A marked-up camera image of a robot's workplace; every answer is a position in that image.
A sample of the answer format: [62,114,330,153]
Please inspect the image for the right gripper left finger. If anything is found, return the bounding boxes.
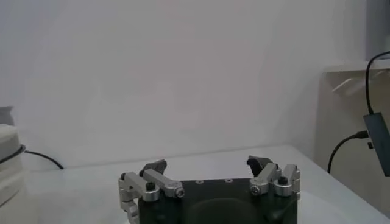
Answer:
[118,159,186,224]

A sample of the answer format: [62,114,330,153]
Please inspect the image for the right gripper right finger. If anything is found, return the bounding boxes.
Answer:
[246,155,302,200]

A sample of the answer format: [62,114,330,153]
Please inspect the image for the white side desk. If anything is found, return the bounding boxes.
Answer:
[313,59,390,219]

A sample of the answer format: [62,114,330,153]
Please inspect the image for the black adapter box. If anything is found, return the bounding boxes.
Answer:
[363,111,390,177]

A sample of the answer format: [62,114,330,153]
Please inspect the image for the white electric cooker base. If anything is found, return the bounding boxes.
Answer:
[0,123,28,208]

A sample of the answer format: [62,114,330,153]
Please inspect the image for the black cable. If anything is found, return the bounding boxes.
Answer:
[364,51,390,116]
[327,130,370,175]

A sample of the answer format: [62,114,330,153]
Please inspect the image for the black cooker power cord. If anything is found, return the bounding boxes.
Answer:
[23,150,65,170]

